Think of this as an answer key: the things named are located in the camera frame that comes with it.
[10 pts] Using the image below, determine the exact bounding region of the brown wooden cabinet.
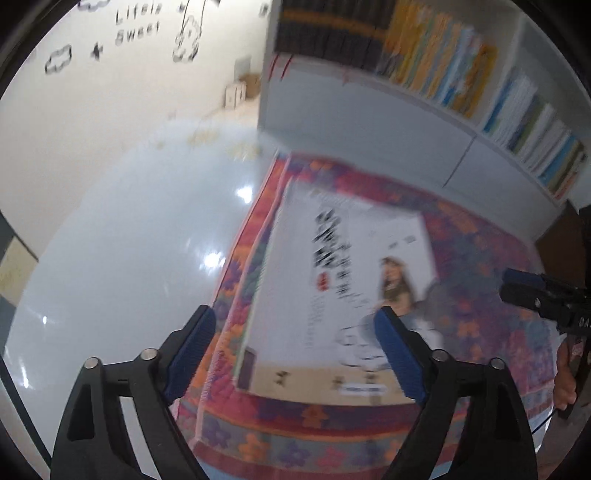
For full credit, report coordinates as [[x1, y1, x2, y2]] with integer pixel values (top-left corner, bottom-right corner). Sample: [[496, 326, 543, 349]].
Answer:
[[536, 200, 589, 278]]

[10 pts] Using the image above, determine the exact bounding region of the row of yellow orange books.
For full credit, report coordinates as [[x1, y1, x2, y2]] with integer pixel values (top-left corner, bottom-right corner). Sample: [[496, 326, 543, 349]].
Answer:
[[379, 0, 499, 118]]

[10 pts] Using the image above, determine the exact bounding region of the red string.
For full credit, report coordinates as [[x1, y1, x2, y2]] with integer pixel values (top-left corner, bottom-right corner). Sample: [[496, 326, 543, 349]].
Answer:
[[271, 54, 295, 80]]

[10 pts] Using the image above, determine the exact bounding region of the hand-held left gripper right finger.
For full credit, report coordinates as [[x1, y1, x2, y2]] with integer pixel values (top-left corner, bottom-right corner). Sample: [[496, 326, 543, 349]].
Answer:
[[372, 305, 539, 480]]

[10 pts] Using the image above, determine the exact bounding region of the floral blanket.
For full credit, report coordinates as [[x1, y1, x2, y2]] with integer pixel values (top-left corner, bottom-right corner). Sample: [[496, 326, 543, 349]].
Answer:
[[175, 154, 561, 474]]

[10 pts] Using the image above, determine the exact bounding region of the white calligraphy book beige base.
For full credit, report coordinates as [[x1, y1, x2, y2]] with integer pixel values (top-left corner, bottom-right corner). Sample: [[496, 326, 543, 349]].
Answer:
[[233, 178, 441, 407]]

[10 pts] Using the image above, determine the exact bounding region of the black lettering wall decal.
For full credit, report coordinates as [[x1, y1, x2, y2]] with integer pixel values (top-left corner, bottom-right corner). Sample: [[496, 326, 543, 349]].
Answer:
[[115, 2, 163, 47]]

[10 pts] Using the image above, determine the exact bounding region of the person's right hand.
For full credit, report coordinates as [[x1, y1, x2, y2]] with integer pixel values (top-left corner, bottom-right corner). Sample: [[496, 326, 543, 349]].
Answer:
[[553, 344, 579, 412]]

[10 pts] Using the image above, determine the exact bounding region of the thin black cable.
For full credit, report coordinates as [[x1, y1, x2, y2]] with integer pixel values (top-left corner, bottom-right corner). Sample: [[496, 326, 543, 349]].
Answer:
[[531, 406, 561, 435]]

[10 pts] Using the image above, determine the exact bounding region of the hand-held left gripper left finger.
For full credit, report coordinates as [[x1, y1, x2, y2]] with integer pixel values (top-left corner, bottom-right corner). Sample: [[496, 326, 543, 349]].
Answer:
[[50, 304, 217, 480]]

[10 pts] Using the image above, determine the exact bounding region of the white bookshelf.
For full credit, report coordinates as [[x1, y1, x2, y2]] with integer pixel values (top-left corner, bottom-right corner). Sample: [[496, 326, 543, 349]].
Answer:
[[256, 0, 591, 241]]

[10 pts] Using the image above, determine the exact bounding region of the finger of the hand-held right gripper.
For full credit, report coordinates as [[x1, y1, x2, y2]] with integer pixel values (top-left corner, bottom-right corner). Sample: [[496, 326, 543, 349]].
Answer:
[[501, 269, 574, 297], [500, 284, 563, 322]]

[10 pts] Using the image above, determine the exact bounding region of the row of black books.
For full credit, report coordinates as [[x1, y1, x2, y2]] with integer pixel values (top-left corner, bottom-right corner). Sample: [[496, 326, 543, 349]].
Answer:
[[274, 0, 393, 70]]

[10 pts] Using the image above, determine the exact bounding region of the small cardboard box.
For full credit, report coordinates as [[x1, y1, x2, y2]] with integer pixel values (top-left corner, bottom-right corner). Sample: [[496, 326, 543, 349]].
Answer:
[[225, 74, 262, 110]]

